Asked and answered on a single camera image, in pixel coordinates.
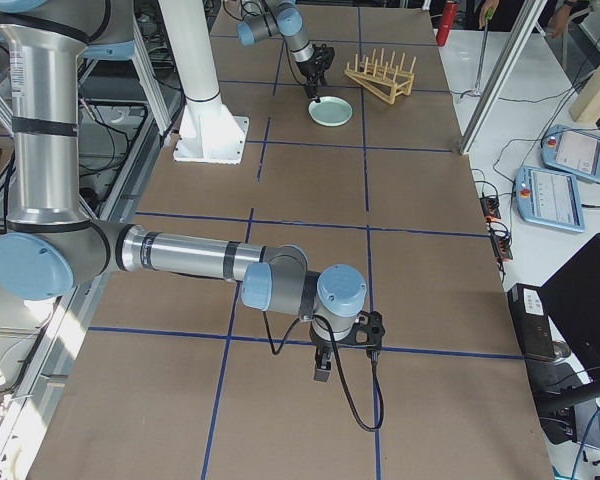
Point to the aluminium frame post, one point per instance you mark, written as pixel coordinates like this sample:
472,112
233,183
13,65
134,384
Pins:
518,37

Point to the wooden dish rack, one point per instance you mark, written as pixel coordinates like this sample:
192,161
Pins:
387,75

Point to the blue teach pendant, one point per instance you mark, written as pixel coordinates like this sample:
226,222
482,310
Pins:
550,198
572,151

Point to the light green plate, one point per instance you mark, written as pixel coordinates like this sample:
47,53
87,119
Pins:
330,111

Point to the near blue teach pendant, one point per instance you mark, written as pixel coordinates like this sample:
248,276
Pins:
550,198

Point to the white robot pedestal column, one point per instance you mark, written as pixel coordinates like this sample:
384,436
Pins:
208,130

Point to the red cylinder tube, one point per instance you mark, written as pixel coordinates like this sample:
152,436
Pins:
446,22

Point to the far blue teach pendant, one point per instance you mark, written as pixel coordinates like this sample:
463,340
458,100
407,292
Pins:
572,151

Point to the black computer box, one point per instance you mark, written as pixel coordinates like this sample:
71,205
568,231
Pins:
531,325

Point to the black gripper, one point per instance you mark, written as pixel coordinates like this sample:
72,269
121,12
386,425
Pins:
310,72
323,346

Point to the metal grabber tool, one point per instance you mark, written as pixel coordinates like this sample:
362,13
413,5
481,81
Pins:
475,91

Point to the black monitor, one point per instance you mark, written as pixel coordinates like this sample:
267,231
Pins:
571,298

